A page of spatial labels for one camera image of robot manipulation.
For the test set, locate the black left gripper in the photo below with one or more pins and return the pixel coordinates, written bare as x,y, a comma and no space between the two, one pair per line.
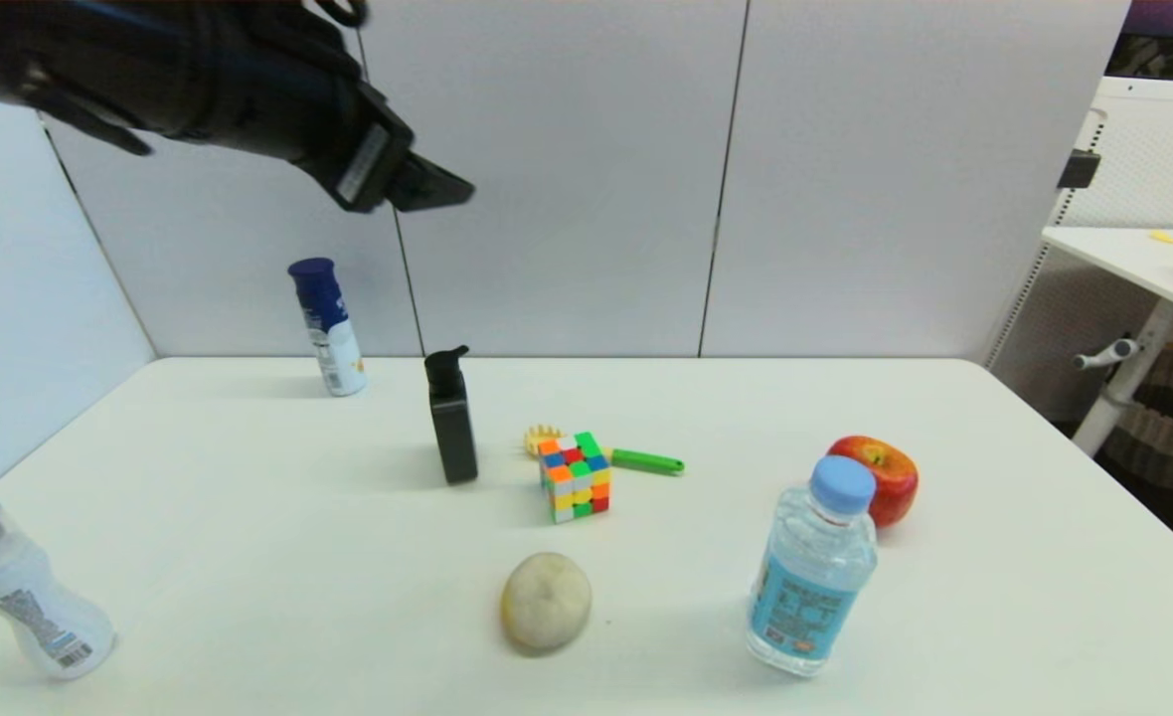
229,80

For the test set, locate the clear water bottle blue cap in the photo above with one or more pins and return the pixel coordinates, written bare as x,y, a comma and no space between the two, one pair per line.
810,587

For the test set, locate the black pump bottle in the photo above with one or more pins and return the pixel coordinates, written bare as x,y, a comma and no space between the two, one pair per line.
454,428

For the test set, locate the white side table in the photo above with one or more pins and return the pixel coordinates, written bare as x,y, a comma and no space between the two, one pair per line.
1123,261

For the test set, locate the pale round bread bun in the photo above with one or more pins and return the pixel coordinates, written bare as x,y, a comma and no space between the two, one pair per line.
547,602

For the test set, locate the multicoloured rubiks cube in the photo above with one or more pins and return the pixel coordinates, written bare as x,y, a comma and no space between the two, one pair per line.
577,482

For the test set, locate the white bottle grey cap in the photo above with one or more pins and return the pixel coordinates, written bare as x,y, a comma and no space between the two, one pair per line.
30,602

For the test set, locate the white perforated partition panel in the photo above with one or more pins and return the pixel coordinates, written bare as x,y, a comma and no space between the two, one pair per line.
1153,149

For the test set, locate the red apple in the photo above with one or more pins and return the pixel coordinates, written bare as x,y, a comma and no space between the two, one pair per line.
893,482

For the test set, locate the small yellow item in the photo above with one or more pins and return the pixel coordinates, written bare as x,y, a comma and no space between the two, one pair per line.
1165,239

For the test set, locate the blue and white spray can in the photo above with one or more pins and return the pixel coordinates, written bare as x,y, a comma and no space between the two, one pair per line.
330,338

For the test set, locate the black clip box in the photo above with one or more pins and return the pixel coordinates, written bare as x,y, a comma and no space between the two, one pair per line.
1077,171

